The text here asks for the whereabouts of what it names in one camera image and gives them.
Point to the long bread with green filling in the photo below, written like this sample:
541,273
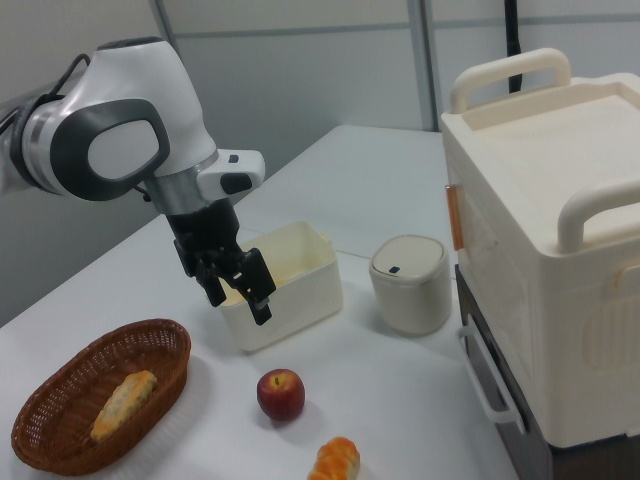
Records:
122,405

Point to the small cream lidded trash can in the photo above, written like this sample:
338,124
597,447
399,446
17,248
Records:
410,285

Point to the orange glazed bread roll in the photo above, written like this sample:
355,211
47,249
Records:
335,460

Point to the white rectangular plastic bin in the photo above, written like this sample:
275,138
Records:
295,285

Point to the brown wicker basket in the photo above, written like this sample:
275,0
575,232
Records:
75,415

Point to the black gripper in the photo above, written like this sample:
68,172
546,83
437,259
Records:
205,235

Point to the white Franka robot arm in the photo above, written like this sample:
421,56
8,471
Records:
125,120

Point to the red apple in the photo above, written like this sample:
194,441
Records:
280,394

